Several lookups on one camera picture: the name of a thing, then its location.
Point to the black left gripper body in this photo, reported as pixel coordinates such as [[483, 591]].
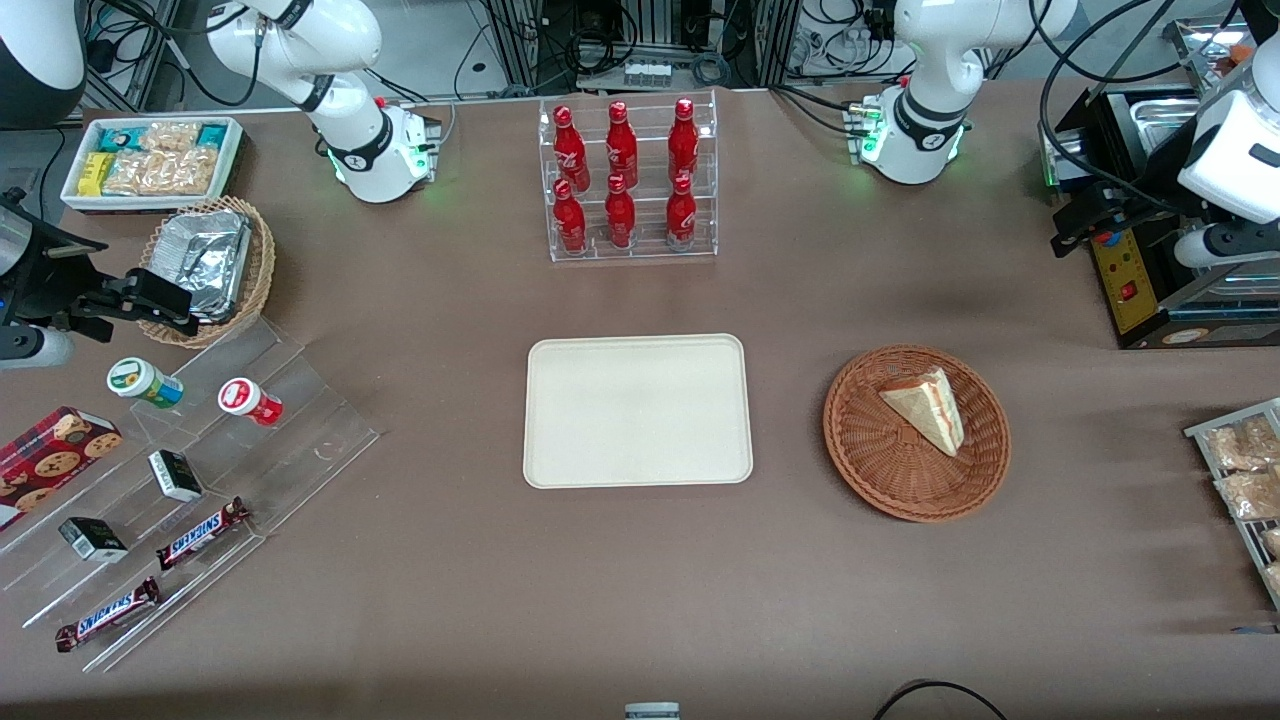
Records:
[[1112, 208]]

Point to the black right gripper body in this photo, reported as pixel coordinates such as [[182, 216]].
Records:
[[50, 275]]

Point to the triangle sandwich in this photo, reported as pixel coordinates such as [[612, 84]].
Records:
[[930, 405]]

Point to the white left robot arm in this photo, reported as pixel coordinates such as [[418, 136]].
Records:
[[925, 90]]

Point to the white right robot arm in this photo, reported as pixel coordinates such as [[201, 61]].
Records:
[[350, 150]]

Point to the tan wicker basket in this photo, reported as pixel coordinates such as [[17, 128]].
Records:
[[262, 270]]

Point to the brown round wicker basket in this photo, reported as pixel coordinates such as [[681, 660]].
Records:
[[870, 450]]

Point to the cream plastic tray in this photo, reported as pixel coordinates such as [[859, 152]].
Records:
[[630, 415]]

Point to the silver foil packet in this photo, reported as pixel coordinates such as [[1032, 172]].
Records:
[[205, 255]]

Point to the green lid cup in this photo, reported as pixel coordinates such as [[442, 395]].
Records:
[[140, 382]]

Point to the black food warmer machine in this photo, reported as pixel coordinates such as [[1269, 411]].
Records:
[[1140, 300]]

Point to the large clear cracker bag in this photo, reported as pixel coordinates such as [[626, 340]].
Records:
[[160, 172]]

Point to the steel food pan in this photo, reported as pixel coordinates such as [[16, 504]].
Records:
[[1165, 125]]

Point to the yellow snack packet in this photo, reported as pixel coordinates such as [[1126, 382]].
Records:
[[95, 174]]

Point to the red lid cup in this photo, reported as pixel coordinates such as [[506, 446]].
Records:
[[245, 400]]

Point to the white rectangular snack bin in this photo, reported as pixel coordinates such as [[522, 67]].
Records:
[[232, 160]]

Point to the small clear cracker bag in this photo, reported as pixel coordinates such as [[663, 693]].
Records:
[[170, 136]]

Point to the teal snack packet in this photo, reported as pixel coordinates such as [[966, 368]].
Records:
[[120, 138], [212, 134]]

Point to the red cookie box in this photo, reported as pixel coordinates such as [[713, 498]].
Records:
[[50, 465]]

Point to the small black box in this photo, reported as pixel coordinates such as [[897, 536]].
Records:
[[175, 476], [92, 540]]

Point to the clear acrylic stepped shelf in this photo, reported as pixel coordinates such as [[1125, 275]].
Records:
[[300, 430]]

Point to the snickers bar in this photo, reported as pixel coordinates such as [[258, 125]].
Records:
[[200, 535], [105, 615]]

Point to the clear nut snack bag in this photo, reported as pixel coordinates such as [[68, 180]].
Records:
[[1240, 445], [1250, 495]]

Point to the red cola bottle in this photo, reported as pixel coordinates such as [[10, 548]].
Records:
[[570, 150], [570, 222], [683, 140], [620, 218], [681, 216], [621, 145]]

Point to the clear acrylic bottle rack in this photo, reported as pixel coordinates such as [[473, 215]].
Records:
[[645, 215]]

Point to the white power strip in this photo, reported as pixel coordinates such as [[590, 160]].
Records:
[[648, 74]]

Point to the small grey device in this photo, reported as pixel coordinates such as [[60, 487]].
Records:
[[652, 711]]

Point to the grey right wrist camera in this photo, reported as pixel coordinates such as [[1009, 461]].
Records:
[[30, 348]]

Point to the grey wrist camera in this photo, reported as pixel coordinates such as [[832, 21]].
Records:
[[1225, 246], [30, 348]]

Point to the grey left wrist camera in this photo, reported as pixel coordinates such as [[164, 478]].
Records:
[[1225, 246]]

